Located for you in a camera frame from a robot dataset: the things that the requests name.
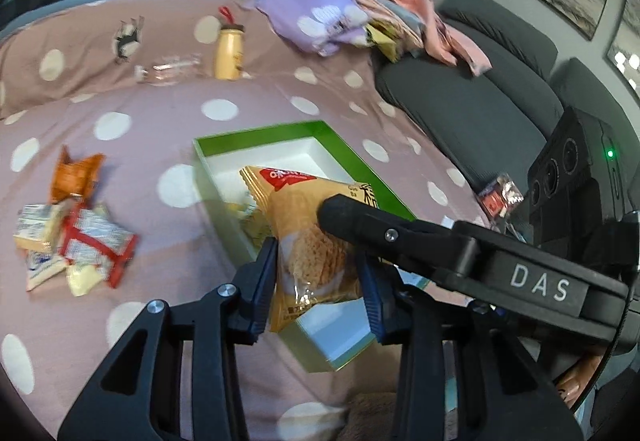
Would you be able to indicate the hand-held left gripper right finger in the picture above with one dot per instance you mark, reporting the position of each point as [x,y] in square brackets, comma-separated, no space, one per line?
[372,306]

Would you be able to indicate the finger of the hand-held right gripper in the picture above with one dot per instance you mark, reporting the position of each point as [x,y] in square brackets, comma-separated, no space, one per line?
[380,231]

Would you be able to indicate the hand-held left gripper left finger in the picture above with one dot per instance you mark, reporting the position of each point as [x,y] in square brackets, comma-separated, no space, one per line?
[262,291]

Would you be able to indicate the tan triangular snack packet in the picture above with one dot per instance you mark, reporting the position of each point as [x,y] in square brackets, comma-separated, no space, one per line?
[295,216]

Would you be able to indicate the green cardboard box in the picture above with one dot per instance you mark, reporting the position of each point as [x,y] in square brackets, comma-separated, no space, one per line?
[300,156]

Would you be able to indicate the white and blue snack packet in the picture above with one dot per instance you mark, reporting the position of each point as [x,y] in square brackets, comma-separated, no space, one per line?
[45,268]

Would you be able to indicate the clear yellow cracker packet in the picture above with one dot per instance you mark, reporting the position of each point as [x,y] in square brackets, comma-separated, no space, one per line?
[37,226]

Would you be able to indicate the person's right hand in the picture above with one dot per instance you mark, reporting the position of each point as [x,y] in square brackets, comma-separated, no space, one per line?
[575,378]

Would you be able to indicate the red shiny snack packet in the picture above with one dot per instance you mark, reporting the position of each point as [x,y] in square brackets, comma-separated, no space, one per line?
[497,198]

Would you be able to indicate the brown fuzzy cloth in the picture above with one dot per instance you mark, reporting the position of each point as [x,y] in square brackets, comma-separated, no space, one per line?
[372,416]

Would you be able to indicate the grey sofa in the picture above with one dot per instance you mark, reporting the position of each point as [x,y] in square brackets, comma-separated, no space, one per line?
[450,106]

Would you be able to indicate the red and white snack packet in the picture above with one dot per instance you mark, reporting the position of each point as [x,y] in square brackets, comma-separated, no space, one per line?
[95,236]

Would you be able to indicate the small cream snack packet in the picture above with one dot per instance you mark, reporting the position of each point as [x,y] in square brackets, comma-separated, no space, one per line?
[85,278]

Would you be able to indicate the yellow snack bag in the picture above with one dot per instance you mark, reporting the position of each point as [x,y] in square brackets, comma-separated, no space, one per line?
[385,43]

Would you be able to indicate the pink polka-dot blanket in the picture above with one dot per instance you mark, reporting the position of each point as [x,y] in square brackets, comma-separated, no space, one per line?
[150,121]

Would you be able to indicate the orange snack packet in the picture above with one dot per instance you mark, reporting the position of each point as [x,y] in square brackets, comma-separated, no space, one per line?
[75,176]

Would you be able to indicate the purple printed bag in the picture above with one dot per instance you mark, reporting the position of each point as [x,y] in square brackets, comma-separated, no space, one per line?
[310,16]

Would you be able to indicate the yellow drink bottle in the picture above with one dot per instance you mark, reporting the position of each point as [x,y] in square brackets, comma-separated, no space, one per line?
[229,56]

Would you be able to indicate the clear plastic bottle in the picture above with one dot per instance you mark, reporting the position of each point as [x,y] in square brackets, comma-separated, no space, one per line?
[170,71]

